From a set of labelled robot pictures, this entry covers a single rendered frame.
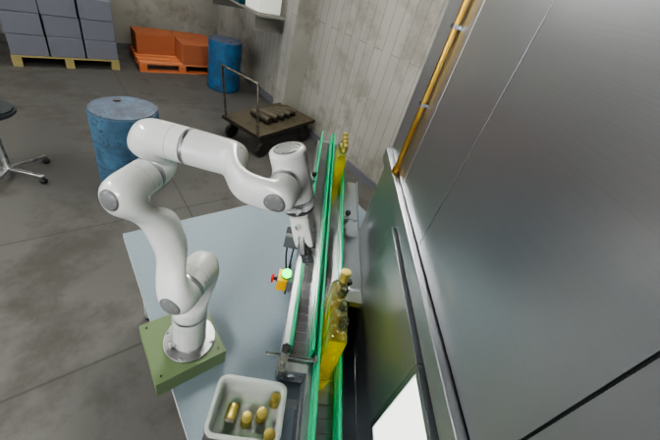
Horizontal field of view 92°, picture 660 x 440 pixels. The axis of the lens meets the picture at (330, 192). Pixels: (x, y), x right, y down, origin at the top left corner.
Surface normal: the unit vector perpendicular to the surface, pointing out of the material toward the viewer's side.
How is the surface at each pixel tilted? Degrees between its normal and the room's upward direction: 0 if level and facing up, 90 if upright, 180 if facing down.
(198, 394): 0
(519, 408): 90
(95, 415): 0
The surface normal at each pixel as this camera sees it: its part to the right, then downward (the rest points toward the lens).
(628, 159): -0.97, -0.22
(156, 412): 0.23, -0.80
